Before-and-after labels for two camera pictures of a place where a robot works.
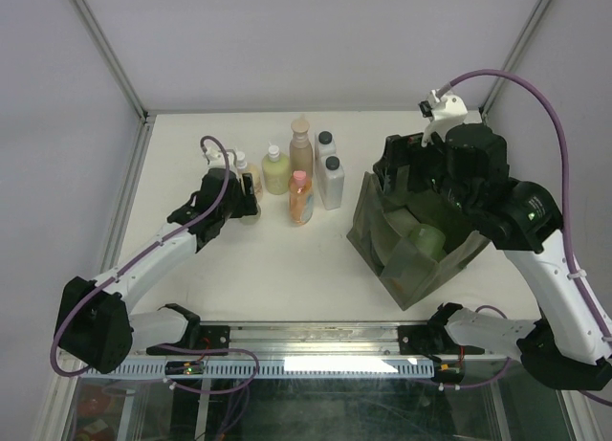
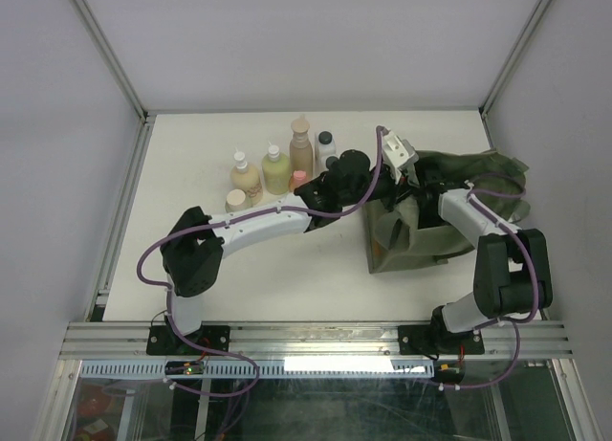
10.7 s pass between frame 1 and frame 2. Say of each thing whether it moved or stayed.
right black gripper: moved
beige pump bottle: stayed
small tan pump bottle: stayed
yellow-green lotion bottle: stayed
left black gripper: moved
